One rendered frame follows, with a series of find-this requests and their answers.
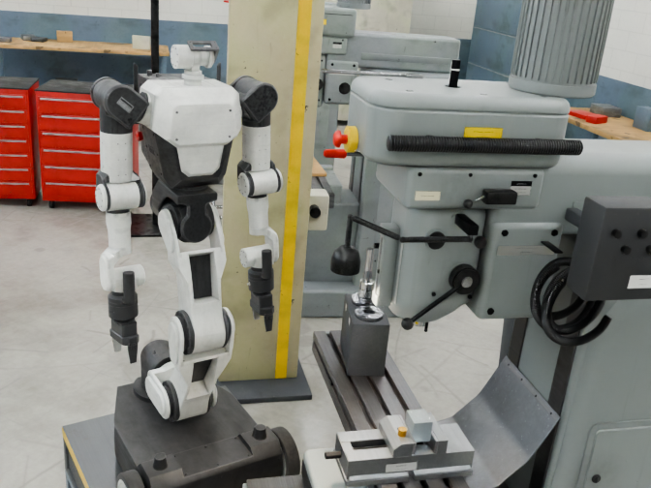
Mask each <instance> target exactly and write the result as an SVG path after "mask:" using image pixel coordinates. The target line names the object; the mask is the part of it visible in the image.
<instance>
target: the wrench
mask: <svg viewBox="0 0 651 488"><path fill-rule="evenodd" d="M321 71H322V73H329V74H346V75H365V76H401V77H407V78H423V76H420V75H419V74H415V73H388V72H366V71H349V70H331V69H321Z"/></svg>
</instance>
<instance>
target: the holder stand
mask: <svg viewBox="0 0 651 488"><path fill-rule="evenodd" d="M389 328H390V325H389V322H388V317H387V314H386V311H385V308H384V306H379V307H376V306H375V304H374V303H373V301H372V300H370V301H362V300H360V299H358V293H355V294H349V293H346V294H345V300H344V311H343V320H342V330H341V340H340V342H341V347H342V352H343V356H344V361H345V367H346V372H347V375H348V376H376V377H383V376H384V373H385V366H386V358H387V350H388V335H389Z"/></svg>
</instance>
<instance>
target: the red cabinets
mask: <svg viewBox="0 0 651 488"><path fill-rule="evenodd" d="M93 83H94V82H89V81H74V80H60V79H51V80H50V81H48V82H46V83H45V84H43V85H41V86H40V87H39V78H36V77H16V76H0V198H27V206H32V199H35V198H36V197H37V195H38V193H39V192H40V191H41V189H42V194H43V200H49V203H48V205H49V208H54V206H55V202H56V201H72V202H93V203H97V202H96V197H95V192H96V173H97V172H98V171H99V170H101V154H100V109H99V108H98V107H96V106H95V105H94V104H93V102H92V100H91V97H90V90H91V87H92V85H93ZM138 130H139V124H134V126H133V171H134V172H135V173H136V174H137V175H139V142H138V141H137V140H136V131H138Z"/></svg>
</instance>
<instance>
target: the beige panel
mask: <svg viewBox="0 0 651 488"><path fill-rule="evenodd" d="M325 1H326V0H229V20H228V53H227V85H230V84H231V83H232V82H234V81H235V80H236V79H237V78H238V77H240V76H251V77H253V78H254V79H256V80H259V81H262V82H267V83H270V84H272V85H273V86H274V87H275V88H276V90H277V92H278V103H277V105H276V107H275V109H274V110H273V111H272V112H271V113H270V160H271V161H273V163H274V164H275V167H276V168H277V169H278V170H279V171H280V172H281V174H282V177H283V187H282V189H281V191H280V192H276V193H272V194H268V226H269V227H270V228H272V229H273V230H274V231H275V232H276V233H277V236H278V244H279V259H278V260H277V261H275V262H274V264H272V268H273V269H274V289H273V290H272V291H271V293H272V300H273V306H274V313H273V322H272V331H268V332H266V331H265V326H264V316H260V319H259V320H254V317H253V311H252V307H251V306H250V299H251V291H250V290H249V288H248V285H247V283H248V269H249V268H250V267H251V266H250V267H243V265H242V264H241V261H240V257H239V253H240V250H241V249H243V248H248V247H254V246H259V245H264V244H265V239H264V235H251V234H250V233H249V217H248V210H247V201H246V197H244V196H243V195H242V194H241V193H240V192H239V190H238V185H237V164H238V163H239V162H240V161H241V160H242V117H241V129H240V131H239V133H238V135H237V136H236V137H235V138H234V139H233V140H232V148H231V153H230V157H229V162H228V166H227V171H226V174H225V175H224V186H223V219H222V230H223V234H224V246H225V252H226V264H225V268H224V271H223V275H222V278H221V298H222V307H226V308H228V309H229V310H230V312H231V314H232V316H233V319H234V324H235V331H234V339H233V348H232V358H231V359H230V361H229V363H228V364H227V366H226V367H225V369H224V370H223V372H222V373H221V375H220V376H219V378H218V379H217V382H216V383H215V384H217V385H219V386H224V385H225V386H226V387H227V388H228V390H229V391H230V392H231V393H232V395H233V396H234V397H235V398H236V399H237V401H238V402H239V403H240V404H249V403H264V402H280V401H295V400H311V399H312V393H311V390H310V387H309V385H308V382H307V379H306V378H305V375H304V372H303V370H302V367H301V364H300V361H299V359H298V348H299V335H300V323H301V310H302V296H303V284H304V271H305V259H306V245H307V232H308V220H309V207H310V195H311V181H312V168H313V156H314V143H315V130H316V117H317V104H318V92H319V78H320V66H321V53H322V40H323V28H324V14H325Z"/></svg>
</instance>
